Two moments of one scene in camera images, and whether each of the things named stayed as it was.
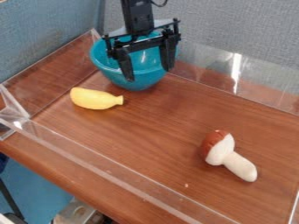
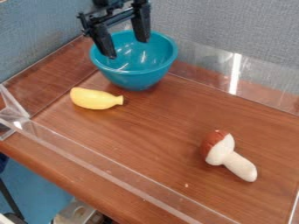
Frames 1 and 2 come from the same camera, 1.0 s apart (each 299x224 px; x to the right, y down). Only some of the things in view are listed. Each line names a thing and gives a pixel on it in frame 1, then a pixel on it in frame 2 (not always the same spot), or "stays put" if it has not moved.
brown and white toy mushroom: x=219 y=152 stays put
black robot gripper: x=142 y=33 to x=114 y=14
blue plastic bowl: x=147 y=63 stays put
